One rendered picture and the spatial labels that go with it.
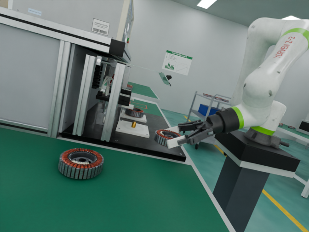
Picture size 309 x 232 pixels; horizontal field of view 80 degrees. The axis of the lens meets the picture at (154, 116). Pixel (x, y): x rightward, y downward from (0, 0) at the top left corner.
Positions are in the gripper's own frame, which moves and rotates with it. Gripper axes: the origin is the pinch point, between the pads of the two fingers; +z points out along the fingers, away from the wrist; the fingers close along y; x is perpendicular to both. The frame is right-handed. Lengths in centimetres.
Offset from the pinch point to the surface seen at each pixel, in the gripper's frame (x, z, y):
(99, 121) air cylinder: -11.0, 27.2, -13.9
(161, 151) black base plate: 3.9, 4.7, 1.8
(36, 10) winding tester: -57, 33, -9
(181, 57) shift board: -28, -149, -550
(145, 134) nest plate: -0.1, 9.2, -11.2
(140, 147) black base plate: -0.1, 11.6, 1.4
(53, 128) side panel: -16.8, 38.0, 3.5
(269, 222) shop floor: 140, -76, -67
